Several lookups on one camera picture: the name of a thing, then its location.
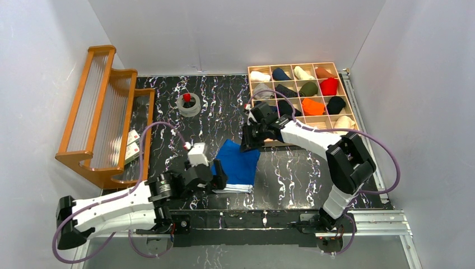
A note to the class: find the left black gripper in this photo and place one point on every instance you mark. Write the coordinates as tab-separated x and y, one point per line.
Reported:
215	176

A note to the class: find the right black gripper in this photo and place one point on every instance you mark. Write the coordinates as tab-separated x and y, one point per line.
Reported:
251	134

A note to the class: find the blue underwear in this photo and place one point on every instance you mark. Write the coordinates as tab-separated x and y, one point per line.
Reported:
240	167

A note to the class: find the orange underwear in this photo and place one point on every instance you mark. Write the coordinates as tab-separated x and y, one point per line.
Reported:
312	108

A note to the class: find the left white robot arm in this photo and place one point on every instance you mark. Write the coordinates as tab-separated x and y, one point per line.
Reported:
145	208

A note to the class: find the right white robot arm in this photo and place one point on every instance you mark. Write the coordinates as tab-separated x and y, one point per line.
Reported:
349	162

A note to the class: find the clear tape roll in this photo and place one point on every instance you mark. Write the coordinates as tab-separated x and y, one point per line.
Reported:
191	108

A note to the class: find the black rolled cloth middle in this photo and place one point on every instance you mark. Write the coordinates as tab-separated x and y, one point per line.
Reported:
285	108

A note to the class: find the black rolled cloth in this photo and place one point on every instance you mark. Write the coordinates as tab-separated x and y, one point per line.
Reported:
285	108
335	105

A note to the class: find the grey rolled cloth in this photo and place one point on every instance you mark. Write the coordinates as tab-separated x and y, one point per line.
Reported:
263	92

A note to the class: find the dark patterned rolled cloth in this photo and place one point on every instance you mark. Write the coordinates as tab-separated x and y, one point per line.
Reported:
285	91

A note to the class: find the white rolled cloth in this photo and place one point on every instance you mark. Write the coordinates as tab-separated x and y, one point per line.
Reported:
256	76

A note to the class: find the navy rolled cloth top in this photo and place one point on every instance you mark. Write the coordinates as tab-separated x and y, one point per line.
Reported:
279	74

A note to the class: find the small red cap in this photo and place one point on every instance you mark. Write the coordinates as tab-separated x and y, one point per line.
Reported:
187	97

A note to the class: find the olive rolled cloth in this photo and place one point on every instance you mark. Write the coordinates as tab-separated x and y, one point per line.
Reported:
309	89

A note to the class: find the wooden compartment organizer box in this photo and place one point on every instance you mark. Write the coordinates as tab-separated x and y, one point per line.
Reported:
324	121

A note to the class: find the cream rolled cloth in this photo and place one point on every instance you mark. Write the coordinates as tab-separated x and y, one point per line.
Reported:
301	74

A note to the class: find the black rolled cloth right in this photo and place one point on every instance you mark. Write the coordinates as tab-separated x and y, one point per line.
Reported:
335	105

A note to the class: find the beige rolled cloth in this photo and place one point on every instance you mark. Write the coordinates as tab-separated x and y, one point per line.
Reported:
344	122

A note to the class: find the red rolled cloth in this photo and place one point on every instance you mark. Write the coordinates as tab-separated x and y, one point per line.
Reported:
329	86

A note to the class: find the rust orange rolled cloth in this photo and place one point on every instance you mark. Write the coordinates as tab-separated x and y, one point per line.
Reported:
323	73

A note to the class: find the white box red label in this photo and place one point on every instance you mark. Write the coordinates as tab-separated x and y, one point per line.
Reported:
132	137

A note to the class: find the wooden acrylic tiered rack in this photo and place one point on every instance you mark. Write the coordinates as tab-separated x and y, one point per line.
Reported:
95	137

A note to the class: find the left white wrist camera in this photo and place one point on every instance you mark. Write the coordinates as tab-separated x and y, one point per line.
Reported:
196	153

